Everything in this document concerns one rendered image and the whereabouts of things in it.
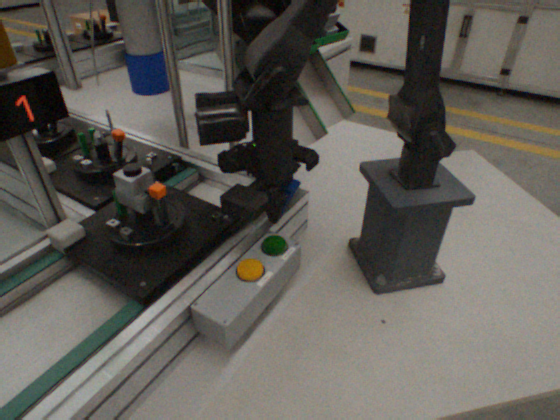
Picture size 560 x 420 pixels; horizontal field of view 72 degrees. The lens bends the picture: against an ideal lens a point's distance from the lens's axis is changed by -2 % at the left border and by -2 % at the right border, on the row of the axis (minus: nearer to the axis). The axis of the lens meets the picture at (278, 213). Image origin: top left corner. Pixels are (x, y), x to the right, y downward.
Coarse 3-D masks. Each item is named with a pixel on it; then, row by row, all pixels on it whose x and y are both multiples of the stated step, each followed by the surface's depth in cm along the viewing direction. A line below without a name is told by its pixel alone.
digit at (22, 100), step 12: (24, 84) 53; (0, 96) 51; (12, 96) 52; (24, 96) 54; (36, 96) 55; (12, 108) 53; (24, 108) 54; (36, 108) 56; (12, 120) 53; (24, 120) 55; (36, 120) 56
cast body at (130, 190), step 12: (132, 168) 62; (144, 168) 64; (120, 180) 62; (132, 180) 61; (144, 180) 63; (120, 192) 64; (132, 192) 62; (144, 192) 64; (132, 204) 64; (144, 204) 63
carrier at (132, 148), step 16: (112, 128) 89; (80, 144) 86; (96, 144) 84; (112, 144) 92; (128, 144) 91; (144, 144) 96; (48, 160) 85; (64, 160) 89; (80, 160) 83; (96, 160) 85; (112, 160) 84; (128, 160) 85; (144, 160) 89; (160, 160) 89; (176, 160) 90; (64, 176) 84; (80, 176) 83; (96, 176) 82; (112, 176) 83; (160, 176) 87; (64, 192) 79; (80, 192) 79; (96, 192) 79; (96, 208) 75
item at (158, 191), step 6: (156, 186) 61; (162, 186) 61; (150, 192) 62; (156, 192) 61; (162, 192) 62; (156, 198) 62; (162, 198) 63; (156, 204) 63; (162, 204) 63; (162, 210) 63; (162, 216) 64; (168, 216) 65; (162, 222) 65; (168, 222) 66
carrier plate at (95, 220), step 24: (168, 192) 79; (96, 216) 72; (192, 216) 72; (96, 240) 67; (192, 240) 67; (216, 240) 69; (96, 264) 62; (120, 264) 62; (144, 264) 62; (168, 264) 62; (192, 264) 65; (120, 288) 60; (144, 288) 58
